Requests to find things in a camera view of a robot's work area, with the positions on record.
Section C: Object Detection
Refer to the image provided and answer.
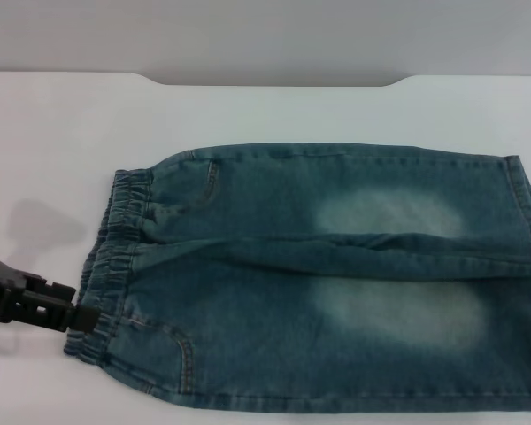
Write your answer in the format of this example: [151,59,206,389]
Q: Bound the blue denim shorts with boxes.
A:
[63,141,531,425]

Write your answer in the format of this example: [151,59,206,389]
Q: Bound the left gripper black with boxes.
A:
[0,255,101,333]

